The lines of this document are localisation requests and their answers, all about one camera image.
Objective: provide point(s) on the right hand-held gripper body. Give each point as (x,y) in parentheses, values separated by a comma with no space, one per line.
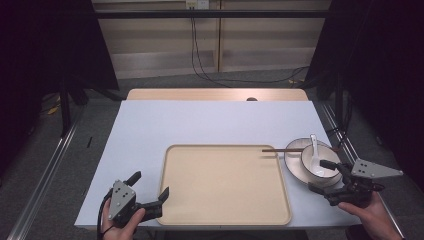
(358,191)

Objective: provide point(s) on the person's left hand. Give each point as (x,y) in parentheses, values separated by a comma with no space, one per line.
(116,232)

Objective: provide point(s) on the small black floor object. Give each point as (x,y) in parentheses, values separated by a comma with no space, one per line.
(89,142)

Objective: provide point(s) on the beige wooden wall panel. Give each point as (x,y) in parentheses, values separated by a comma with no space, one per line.
(156,43)

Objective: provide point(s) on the black horizontal metal bar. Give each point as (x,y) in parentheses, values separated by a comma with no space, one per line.
(206,14)

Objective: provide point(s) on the dark table grommet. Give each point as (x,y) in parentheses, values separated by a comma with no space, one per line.
(252,99)

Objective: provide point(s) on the white ceramic spoon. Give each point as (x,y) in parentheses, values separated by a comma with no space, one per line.
(315,156)

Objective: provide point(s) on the white dark-rimmed plate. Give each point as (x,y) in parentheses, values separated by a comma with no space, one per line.
(294,163)

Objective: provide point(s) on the aluminium floor rail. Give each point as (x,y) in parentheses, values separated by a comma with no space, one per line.
(336,126)
(43,186)

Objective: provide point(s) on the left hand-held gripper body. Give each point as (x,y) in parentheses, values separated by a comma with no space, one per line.
(121,196)

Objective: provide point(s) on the wooden table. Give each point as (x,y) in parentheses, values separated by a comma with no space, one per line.
(206,94)

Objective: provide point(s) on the dark curtain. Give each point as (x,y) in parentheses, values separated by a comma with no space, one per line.
(380,66)
(46,46)

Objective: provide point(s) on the person's right hand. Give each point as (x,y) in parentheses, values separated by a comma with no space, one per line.
(371,216)

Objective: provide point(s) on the white table sheet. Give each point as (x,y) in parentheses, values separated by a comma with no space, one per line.
(206,123)

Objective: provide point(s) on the beige plastic tray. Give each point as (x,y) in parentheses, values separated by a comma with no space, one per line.
(223,186)

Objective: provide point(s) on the white wall socket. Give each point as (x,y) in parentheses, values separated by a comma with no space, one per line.
(197,3)

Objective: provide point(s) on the brown wooden chopstick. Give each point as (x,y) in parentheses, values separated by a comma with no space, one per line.
(283,149)

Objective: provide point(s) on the black metal stand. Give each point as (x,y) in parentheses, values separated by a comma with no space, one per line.
(65,106)
(339,100)

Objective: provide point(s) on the white dark-rimmed bowl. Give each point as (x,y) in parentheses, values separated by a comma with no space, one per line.
(308,160)

